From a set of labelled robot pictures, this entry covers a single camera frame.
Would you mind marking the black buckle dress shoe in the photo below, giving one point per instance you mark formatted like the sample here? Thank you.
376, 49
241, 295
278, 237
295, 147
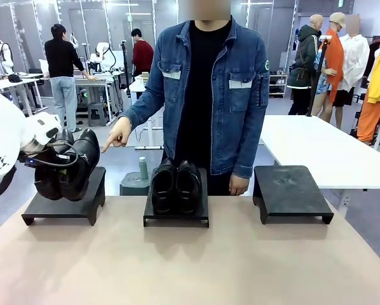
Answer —
45, 185
88, 143

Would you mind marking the green bottle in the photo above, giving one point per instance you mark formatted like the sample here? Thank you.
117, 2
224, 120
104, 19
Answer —
143, 167

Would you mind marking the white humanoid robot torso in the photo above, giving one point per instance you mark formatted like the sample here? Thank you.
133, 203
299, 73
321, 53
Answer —
5, 54

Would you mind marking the large white table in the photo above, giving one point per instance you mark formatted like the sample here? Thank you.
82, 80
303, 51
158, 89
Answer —
320, 149

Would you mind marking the white shoe rack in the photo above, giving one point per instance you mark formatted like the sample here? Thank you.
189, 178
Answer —
277, 85

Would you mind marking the man in black sweater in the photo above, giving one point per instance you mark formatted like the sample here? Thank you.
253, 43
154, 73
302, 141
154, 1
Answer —
61, 60

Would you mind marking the black loafer shoe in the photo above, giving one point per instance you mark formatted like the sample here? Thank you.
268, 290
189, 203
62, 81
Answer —
163, 190
190, 190

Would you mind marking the mannequin in orange top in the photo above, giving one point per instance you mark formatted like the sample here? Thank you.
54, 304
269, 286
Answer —
334, 57

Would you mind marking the figure in white shirt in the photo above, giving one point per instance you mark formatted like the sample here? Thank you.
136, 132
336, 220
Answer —
355, 60

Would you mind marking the man in red sweater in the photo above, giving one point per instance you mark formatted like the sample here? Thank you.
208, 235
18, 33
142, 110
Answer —
143, 57

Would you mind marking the black camera tripod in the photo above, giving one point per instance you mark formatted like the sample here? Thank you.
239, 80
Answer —
317, 79

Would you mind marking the black shoe stand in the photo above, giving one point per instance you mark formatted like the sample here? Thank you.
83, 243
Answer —
291, 190
175, 217
66, 208

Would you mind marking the mannequin in dark jacket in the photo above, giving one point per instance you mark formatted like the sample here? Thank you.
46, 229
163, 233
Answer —
306, 63

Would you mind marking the grey step stool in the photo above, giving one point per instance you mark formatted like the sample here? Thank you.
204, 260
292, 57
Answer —
98, 114

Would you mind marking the grey plastic stool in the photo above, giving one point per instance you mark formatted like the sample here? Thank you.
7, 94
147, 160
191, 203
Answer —
132, 185

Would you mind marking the person's left forearm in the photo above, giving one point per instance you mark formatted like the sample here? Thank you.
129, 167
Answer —
248, 152

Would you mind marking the person in denim jacket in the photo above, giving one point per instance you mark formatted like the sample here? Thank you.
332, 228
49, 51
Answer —
241, 111

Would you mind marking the white desk with cap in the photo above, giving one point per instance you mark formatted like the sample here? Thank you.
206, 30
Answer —
5, 85

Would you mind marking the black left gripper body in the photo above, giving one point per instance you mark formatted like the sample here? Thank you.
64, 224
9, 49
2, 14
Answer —
66, 158

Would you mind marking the person's right forearm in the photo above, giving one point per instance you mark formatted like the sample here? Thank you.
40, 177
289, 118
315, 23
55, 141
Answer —
142, 105

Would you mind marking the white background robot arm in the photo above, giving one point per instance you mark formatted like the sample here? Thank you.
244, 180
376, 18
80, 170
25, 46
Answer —
101, 52

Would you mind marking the black cap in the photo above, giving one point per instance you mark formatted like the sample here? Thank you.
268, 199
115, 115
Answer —
14, 78

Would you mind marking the white robot workbench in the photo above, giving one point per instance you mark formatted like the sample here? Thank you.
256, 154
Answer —
94, 79

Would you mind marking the person's right hand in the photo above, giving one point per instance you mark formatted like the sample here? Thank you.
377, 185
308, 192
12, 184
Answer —
121, 131

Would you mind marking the person's left hand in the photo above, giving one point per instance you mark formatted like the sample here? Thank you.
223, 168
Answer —
239, 185

